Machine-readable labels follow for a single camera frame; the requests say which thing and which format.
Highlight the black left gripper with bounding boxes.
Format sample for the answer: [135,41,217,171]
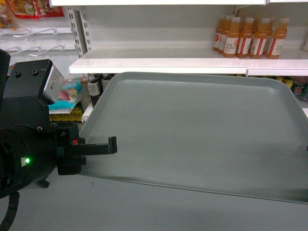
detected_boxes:
[55,122,117,176]

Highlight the grey rectangular serving tray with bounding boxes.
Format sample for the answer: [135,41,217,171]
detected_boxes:
[80,72,308,204]

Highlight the white middle shelf board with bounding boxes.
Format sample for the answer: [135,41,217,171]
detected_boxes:
[69,48,308,76]

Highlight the orange juice bottle front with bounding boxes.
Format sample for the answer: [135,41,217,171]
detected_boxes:
[223,17,241,58]

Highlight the white peg hook rack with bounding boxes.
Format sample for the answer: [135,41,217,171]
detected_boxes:
[0,27,76,57]

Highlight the white slotted shelf upright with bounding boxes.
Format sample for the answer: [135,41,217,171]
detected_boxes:
[67,6,92,58]

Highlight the red snack bag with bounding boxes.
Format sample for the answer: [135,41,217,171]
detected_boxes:
[7,0,64,19]

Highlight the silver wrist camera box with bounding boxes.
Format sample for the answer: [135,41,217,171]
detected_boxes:
[42,65,64,105]

